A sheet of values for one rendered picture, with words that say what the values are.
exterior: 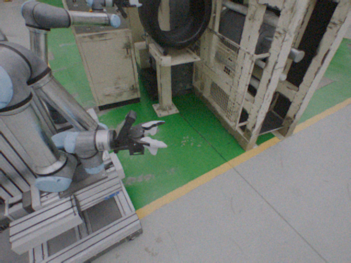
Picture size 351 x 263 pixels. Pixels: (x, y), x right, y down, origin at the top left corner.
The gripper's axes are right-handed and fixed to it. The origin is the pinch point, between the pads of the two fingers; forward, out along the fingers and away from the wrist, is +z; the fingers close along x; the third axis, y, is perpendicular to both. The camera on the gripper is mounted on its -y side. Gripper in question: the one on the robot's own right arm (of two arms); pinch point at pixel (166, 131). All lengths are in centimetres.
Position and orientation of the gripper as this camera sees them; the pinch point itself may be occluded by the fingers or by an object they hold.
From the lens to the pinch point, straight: 75.0
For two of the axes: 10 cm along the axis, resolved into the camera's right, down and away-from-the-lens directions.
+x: 0.9, 5.6, -8.2
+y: 0.1, 8.2, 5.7
